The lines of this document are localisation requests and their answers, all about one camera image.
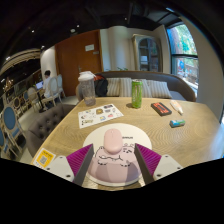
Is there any white door sign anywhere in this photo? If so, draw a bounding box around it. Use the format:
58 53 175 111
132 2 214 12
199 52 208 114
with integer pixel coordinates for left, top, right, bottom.
84 43 96 52

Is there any small green blue pack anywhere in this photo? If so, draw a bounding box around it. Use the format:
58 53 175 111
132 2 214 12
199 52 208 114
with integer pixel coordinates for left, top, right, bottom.
169 118 186 129

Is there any brown wooden door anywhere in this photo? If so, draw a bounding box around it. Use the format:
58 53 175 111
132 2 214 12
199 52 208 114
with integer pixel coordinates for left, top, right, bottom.
54 29 104 98

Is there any grey tufted sofa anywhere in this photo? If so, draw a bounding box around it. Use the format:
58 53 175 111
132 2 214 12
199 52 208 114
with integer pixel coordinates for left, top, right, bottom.
24 103 76 158

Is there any white sticker sheet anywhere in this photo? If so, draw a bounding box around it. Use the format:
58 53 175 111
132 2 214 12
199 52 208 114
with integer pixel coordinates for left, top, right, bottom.
77 103 124 130

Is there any pink computer mouse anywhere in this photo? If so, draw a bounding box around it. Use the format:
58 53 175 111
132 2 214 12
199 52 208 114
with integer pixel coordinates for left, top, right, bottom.
103 128 125 155

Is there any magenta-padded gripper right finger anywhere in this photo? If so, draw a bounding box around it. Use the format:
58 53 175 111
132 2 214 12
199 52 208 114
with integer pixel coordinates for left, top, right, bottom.
134 143 184 185

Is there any white wrapped packet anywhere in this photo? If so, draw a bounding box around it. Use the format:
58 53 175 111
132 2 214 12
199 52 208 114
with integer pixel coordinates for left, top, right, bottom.
169 99 184 116

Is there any yellow square sticker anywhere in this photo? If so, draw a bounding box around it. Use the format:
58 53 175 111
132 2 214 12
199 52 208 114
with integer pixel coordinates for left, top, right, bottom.
33 147 57 169

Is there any arched glass door cabinet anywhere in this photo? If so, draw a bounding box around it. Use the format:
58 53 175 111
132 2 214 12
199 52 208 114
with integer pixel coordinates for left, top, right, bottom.
132 33 163 73

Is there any green drink can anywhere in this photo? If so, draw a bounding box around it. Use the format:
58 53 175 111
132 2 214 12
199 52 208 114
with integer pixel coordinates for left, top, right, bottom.
131 79 144 109

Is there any white mouse pad, pink rest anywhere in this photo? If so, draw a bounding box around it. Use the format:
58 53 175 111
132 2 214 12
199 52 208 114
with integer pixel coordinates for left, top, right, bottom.
82 122 153 188

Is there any person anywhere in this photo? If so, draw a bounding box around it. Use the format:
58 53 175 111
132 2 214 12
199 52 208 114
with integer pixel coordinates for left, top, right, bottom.
41 69 56 100

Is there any black backpack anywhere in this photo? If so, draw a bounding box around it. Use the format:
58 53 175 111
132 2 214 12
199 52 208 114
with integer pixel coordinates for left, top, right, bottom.
94 74 109 98

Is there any group of ceiling lights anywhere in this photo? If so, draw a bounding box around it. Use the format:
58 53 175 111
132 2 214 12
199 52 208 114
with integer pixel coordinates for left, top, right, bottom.
4 23 81 61

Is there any black and red box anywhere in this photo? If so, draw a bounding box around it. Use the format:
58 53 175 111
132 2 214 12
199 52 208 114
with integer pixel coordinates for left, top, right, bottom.
150 101 173 117

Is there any tall black framed window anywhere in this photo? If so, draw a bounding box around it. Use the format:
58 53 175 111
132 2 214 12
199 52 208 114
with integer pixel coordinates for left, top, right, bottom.
166 23 199 98

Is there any striped cushion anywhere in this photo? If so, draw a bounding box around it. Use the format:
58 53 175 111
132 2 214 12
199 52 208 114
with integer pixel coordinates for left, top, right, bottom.
106 77 122 98
119 77 153 98
146 79 173 99

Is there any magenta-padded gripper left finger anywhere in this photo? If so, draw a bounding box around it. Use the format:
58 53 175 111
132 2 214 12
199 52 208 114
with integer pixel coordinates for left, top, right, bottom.
44 143 96 187

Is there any group of round-back chairs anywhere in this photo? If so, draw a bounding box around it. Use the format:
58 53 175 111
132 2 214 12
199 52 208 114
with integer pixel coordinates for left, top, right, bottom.
0 74 66 158

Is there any brown curved sofa bench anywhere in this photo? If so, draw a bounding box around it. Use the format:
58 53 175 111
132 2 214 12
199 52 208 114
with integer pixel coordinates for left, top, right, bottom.
75 70 197 103

